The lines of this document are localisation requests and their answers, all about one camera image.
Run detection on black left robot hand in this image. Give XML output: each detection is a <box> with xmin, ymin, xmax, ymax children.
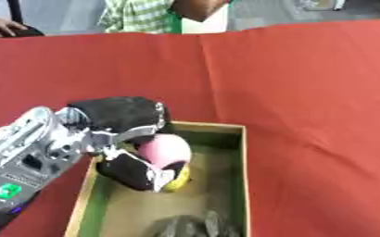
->
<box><xmin>55</xmin><ymin>96</ymin><xmax>194</xmax><ymax>193</ymax></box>

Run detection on pink round toy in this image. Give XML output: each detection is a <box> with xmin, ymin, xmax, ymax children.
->
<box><xmin>134</xmin><ymin>132</ymin><xmax>194</xmax><ymax>171</ymax></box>

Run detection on person's hand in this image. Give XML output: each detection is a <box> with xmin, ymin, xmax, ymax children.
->
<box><xmin>0</xmin><ymin>17</ymin><xmax>30</xmax><ymax>39</ymax></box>

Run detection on grey soft toy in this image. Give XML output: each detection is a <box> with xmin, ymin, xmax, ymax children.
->
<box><xmin>145</xmin><ymin>210</ymin><xmax>244</xmax><ymax>237</ymax></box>

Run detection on person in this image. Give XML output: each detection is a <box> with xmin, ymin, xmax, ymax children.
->
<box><xmin>97</xmin><ymin>0</ymin><xmax>237</xmax><ymax>35</ymax></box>

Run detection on yellow toy banana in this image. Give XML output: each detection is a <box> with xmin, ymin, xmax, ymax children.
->
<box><xmin>160</xmin><ymin>165</ymin><xmax>194</xmax><ymax>193</ymax></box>

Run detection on tan cardboard box green inside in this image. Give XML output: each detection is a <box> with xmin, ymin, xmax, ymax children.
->
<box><xmin>61</xmin><ymin>120</ymin><xmax>254</xmax><ymax>237</ymax></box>

